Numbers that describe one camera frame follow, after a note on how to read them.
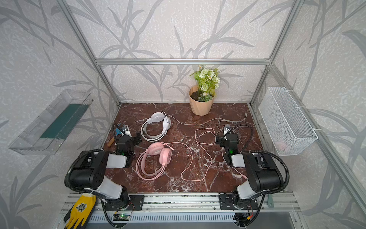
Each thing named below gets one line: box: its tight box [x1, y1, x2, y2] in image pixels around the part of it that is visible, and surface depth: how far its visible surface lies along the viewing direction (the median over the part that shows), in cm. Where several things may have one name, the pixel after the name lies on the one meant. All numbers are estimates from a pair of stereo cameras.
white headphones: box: [140, 111, 172, 142], surface depth 101 cm
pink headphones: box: [135, 142, 173, 181], surface depth 85 cm
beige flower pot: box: [188, 85, 215, 116], surface depth 107 cm
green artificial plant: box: [188, 64, 221, 103], surface depth 98 cm
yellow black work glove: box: [63, 192, 97, 229], surface depth 71 cm
